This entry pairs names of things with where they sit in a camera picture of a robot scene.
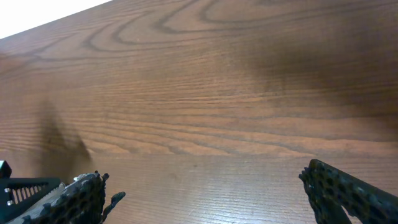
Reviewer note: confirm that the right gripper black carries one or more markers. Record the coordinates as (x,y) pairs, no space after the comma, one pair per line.
(45,200)

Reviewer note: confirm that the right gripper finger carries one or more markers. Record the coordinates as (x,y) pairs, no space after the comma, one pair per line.
(335,196)

